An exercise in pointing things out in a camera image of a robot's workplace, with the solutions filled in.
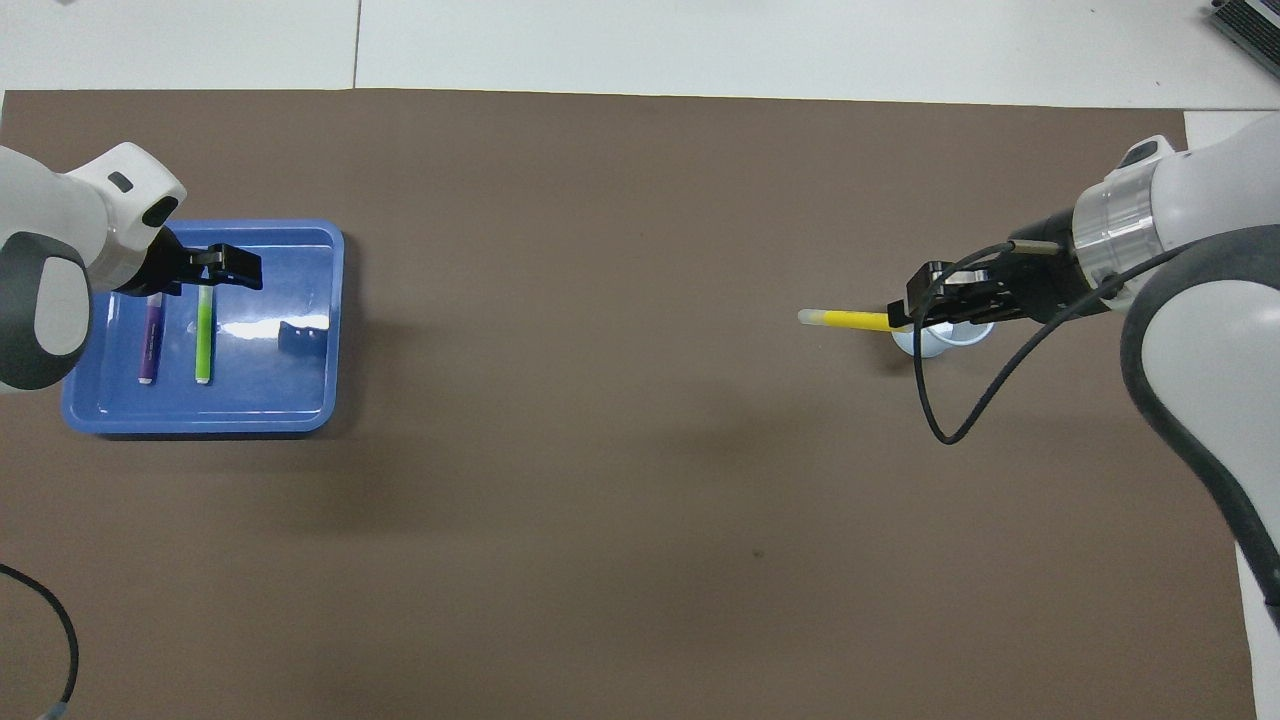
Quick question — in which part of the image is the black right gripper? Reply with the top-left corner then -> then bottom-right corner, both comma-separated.
887,205 -> 1088,331

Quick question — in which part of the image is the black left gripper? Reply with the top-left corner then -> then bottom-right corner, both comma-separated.
115,228 -> 264,298

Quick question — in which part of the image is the green pen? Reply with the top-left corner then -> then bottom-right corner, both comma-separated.
194,285 -> 216,386

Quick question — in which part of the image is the yellow pen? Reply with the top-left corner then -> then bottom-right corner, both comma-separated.
798,308 -> 909,333

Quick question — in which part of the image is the purple pen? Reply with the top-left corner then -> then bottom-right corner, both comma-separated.
137,293 -> 166,386

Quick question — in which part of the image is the blue plastic tray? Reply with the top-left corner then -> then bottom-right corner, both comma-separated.
62,219 -> 346,436

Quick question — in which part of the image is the clear plastic cup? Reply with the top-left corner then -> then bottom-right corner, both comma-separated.
890,312 -> 996,359

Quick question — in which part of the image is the brown table mat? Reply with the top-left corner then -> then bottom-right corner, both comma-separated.
0,88 -> 1259,720

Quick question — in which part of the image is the grey ribbed device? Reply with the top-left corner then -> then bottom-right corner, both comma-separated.
1205,0 -> 1280,53

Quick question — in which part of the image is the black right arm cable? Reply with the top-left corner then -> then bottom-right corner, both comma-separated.
912,238 -> 1193,446

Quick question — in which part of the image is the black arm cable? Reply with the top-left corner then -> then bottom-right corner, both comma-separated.
0,563 -> 80,720
912,238 -> 1193,446

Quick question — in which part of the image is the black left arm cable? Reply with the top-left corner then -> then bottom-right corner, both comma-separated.
0,563 -> 80,720

